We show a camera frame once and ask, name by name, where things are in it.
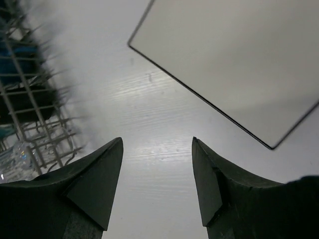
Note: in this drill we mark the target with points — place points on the clear drinking glass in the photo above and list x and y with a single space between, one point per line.
16 164

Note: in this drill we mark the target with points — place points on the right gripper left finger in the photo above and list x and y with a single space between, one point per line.
72 202

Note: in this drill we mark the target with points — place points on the grey wire dish rack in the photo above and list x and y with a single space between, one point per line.
37 133

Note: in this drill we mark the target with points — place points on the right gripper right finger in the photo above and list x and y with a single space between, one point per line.
237 204

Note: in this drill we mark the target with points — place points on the white square plate black rim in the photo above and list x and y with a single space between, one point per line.
254 61

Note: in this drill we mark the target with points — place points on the brown mug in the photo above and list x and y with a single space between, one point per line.
23 107

